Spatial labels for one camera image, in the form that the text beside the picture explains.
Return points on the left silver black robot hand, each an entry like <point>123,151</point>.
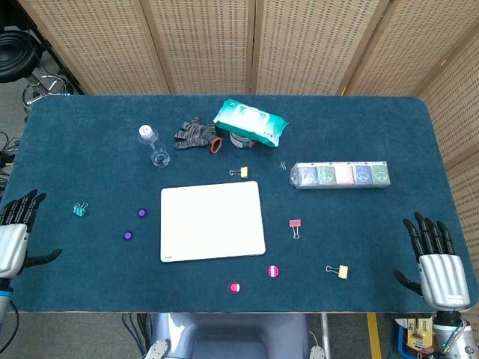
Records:
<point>13,247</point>

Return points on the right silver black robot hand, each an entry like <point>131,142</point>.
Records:
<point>443,278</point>

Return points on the purple round magnet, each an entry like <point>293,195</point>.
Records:
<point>127,235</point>
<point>141,213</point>

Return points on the pink round magnet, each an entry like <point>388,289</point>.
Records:
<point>234,287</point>
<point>273,271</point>

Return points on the white magnetic board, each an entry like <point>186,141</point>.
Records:
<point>211,222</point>

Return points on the yellow electronic module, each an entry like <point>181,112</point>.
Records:
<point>417,333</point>

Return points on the teal binder clip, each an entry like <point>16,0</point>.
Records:
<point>79,211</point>

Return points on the large yellow binder clip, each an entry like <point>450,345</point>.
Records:
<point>343,272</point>

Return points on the blue carpet table mat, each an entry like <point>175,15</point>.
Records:
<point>112,280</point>

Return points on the metal table leg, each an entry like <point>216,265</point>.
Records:
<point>325,336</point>

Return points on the wrapped tissue multipack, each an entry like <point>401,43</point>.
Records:
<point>342,175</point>

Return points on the pink binder clip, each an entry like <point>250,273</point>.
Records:
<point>295,223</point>

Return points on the clear plastic water bottle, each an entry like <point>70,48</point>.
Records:
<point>155,147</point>

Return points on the black stool chrome base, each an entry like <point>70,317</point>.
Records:
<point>15,56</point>

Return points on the metal paper clips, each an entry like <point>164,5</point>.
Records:
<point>283,166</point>

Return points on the grey knit work glove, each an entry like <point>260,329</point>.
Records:
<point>194,134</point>

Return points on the grey robot torso base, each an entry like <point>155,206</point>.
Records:
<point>232,336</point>

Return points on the small yellow binder clip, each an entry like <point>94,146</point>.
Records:
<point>244,172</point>

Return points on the woven folding screen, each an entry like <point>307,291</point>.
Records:
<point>112,37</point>

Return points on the green wet wipes pack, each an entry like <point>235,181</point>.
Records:
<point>250,119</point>

